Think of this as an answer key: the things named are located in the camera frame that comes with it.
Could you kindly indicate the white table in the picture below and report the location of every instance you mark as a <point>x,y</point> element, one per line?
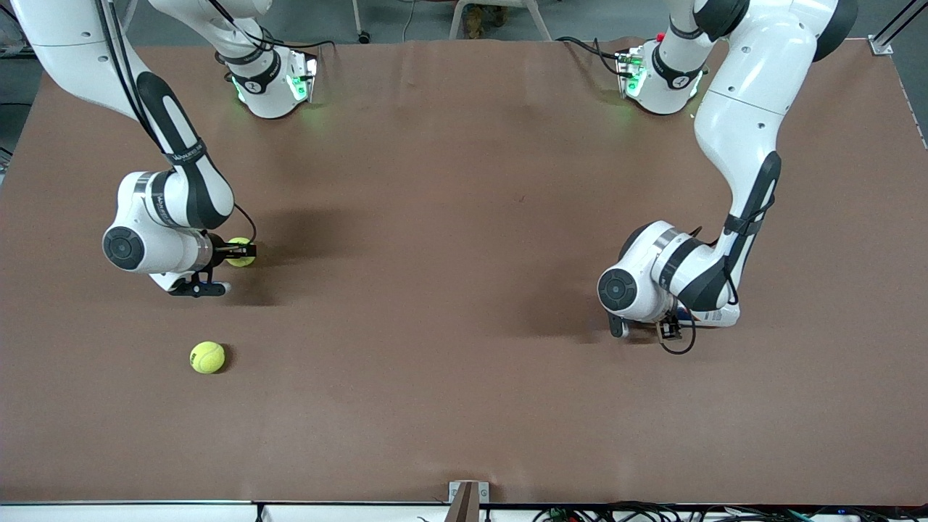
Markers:
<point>145,513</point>

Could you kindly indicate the metal pole with caster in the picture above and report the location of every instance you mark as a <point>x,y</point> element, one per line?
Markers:
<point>362,35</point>

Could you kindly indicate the yellow tennis ball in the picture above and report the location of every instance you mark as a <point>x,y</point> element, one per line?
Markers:
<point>207,357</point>
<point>239,262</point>

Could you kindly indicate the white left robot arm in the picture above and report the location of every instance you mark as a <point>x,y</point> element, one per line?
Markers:
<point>739,123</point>

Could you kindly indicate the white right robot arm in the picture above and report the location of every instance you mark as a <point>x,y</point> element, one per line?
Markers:
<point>145,217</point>

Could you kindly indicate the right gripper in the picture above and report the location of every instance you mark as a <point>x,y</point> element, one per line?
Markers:
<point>220,251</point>

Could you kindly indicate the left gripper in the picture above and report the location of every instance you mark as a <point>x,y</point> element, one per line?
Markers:
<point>668,328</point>

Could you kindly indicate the small brown object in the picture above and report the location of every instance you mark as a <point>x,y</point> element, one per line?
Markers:
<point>478,25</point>

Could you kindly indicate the brown table cover sheet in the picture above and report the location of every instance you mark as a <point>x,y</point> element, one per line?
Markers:
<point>464,217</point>

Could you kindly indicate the white stool legs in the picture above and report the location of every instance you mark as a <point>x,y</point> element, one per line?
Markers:
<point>540,24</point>

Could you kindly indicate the silver aluminium frame profile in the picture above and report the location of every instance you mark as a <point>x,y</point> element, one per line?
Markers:
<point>881,47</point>

